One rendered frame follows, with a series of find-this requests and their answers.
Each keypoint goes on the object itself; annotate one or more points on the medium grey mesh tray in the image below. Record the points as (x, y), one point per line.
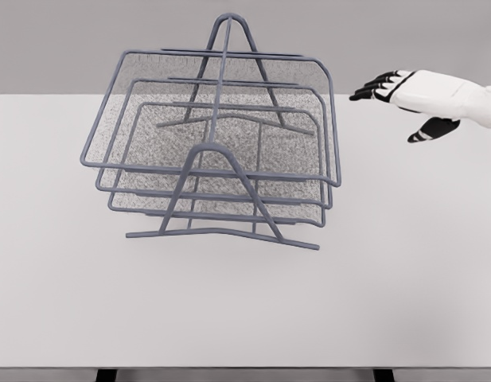
(141, 181)

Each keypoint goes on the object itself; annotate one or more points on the small grey mesh tray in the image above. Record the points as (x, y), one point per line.
(141, 201)

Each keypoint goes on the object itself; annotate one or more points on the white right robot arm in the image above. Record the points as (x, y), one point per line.
(488, 105)

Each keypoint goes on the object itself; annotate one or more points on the large grey mesh tray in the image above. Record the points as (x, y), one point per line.
(157, 65)

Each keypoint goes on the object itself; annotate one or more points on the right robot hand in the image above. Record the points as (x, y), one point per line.
(424, 93)

